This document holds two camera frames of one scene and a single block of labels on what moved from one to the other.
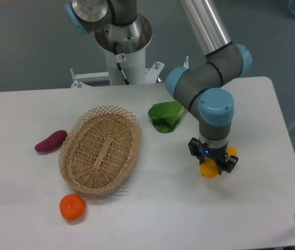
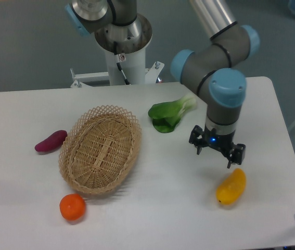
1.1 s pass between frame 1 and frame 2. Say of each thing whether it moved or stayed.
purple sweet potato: stayed
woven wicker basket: stayed
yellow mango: moved
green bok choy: stayed
